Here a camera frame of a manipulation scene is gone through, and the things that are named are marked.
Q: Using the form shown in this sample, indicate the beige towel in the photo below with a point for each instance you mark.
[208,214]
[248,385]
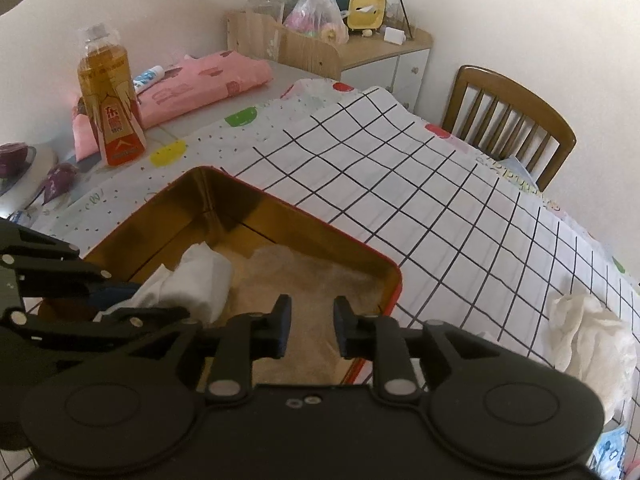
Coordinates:
[310,280]

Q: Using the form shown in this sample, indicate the light blue printed paper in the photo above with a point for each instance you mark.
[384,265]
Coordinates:
[517,170]

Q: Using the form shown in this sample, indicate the wooden cabinet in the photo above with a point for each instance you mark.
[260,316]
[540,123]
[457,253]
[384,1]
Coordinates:
[380,67]

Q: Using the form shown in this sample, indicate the pink printed cloth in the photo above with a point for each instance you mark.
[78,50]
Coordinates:
[200,85]

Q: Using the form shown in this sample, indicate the clear plastic bag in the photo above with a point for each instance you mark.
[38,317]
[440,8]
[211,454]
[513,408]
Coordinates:
[310,10]

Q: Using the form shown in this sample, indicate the incense stick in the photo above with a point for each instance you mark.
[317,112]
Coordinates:
[402,5]

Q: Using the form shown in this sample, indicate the wooden chair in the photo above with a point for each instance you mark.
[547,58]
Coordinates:
[500,77]

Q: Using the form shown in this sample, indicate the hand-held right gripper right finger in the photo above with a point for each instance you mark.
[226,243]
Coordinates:
[342,330]

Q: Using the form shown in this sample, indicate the white checked cloth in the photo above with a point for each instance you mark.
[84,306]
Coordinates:
[425,185]

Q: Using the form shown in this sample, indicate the red tin box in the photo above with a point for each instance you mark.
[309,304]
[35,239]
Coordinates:
[240,210]

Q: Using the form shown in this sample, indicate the white blue tube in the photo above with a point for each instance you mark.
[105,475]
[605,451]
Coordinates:
[147,79]

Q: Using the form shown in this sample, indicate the purple sweet potato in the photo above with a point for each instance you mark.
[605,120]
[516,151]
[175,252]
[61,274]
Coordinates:
[60,182]
[12,160]

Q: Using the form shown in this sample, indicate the white card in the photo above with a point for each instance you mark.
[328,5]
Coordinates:
[395,36]

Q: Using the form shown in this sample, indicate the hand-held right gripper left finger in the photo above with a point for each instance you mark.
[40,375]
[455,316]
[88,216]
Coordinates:
[282,327]

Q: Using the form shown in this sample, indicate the yellow tissue box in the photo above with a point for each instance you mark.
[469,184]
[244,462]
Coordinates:
[360,17]

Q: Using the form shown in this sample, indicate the white tissue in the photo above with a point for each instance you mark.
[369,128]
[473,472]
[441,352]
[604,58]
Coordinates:
[590,345]
[200,280]

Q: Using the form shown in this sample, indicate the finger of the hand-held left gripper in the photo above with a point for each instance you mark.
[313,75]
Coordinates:
[60,270]
[90,335]

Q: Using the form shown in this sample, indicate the grey plate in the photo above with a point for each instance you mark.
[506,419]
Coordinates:
[35,185]

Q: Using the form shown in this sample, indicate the blue cartoon packet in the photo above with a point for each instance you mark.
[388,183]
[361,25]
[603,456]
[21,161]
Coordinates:
[610,452]

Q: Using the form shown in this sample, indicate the crumpled white tissue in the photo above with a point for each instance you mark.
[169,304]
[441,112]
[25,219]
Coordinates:
[590,345]

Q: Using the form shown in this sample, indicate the tea bottle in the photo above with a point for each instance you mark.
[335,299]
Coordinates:
[112,110]

